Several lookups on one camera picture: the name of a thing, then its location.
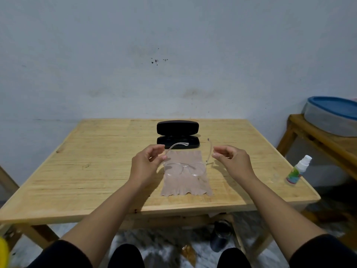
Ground yellow plastic basin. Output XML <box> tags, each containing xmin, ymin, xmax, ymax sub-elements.
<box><xmin>0</xmin><ymin>237</ymin><xmax>10</xmax><ymax>268</ymax></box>

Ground person's black right sleeve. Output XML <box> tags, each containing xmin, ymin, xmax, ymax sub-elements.
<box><xmin>289</xmin><ymin>233</ymin><xmax>357</xmax><ymax>268</ymax></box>

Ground person's right leg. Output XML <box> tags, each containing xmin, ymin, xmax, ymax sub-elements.
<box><xmin>216</xmin><ymin>247</ymin><xmax>253</xmax><ymax>268</ymax></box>

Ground person's leg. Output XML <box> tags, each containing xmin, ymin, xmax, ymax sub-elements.
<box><xmin>216</xmin><ymin>247</ymin><xmax>253</xmax><ymax>268</ymax></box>
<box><xmin>107</xmin><ymin>243</ymin><xmax>145</xmax><ymax>268</ymax></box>

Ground black glasses case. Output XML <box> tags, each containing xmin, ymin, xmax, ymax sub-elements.
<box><xmin>156</xmin><ymin>119</ymin><xmax>201</xmax><ymax>150</ymax></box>

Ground person's right forearm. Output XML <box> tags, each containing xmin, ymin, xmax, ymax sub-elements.
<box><xmin>239</xmin><ymin>175</ymin><xmax>328</xmax><ymax>263</ymax></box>

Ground person's black sleeve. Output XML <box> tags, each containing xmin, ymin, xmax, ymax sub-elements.
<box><xmin>26</xmin><ymin>239</ymin><xmax>94</xmax><ymax>268</ymax></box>
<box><xmin>289</xmin><ymin>233</ymin><xmax>357</xmax><ymax>268</ymax></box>

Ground person's left hand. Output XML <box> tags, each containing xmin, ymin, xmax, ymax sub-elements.
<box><xmin>128</xmin><ymin>144</ymin><xmax>168</xmax><ymax>189</ymax></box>

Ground small white spray bottle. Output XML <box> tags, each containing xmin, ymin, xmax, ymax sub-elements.
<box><xmin>285</xmin><ymin>154</ymin><xmax>313</xmax><ymax>186</ymax></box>

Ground grey basin with blue lid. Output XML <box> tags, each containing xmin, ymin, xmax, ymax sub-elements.
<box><xmin>303</xmin><ymin>96</ymin><xmax>357</xmax><ymax>138</ymax></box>

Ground orange plastic bag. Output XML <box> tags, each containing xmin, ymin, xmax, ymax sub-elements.
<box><xmin>180</xmin><ymin>244</ymin><xmax>197</xmax><ymax>267</ymax></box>

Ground black tumbler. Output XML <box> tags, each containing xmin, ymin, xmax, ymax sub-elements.
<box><xmin>209</xmin><ymin>219</ymin><xmax>234</xmax><ymax>253</ymax></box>

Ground light wooden side table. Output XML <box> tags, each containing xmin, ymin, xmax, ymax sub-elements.
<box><xmin>0</xmin><ymin>164</ymin><xmax>20</xmax><ymax>194</ymax></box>

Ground brown wooden side table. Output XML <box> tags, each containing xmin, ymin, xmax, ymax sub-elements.
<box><xmin>276</xmin><ymin>114</ymin><xmax>357</xmax><ymax>182</ymax></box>

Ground person's right hand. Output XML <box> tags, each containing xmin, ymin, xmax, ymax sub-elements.
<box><xmin>211</xmin><ymin>145</ymin><xmax>257</xmax><ymax>186</ymax></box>

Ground person's black left sleeve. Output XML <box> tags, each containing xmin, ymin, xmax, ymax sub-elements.
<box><xmin>26</xmin><ymin>239</ymin><xmax>94</xmax><ymax>268</ymax></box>

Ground person's left leg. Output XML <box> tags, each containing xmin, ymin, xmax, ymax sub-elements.
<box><xmin>107</xmin><ymin>243</ymin><xmax>145</xmax><ymax>268</ymax></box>

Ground clear-framed glasses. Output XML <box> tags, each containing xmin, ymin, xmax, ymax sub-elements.
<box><xmin>163</xmin><ymin>138</ymin><xmax>214</xmax><ymax>177</ymax></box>

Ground beige cleaning cloth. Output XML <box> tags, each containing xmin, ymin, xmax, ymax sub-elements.
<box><xmin>160</xmin><ymin>150</ymin><xmax>214</xmax><ymax>197</ymax></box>

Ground person's left forearm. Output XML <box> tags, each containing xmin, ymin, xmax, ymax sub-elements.
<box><xmin>60</xmin><ymin>180</ymin><xmax>145</xmax><ymax>268</ymax></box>

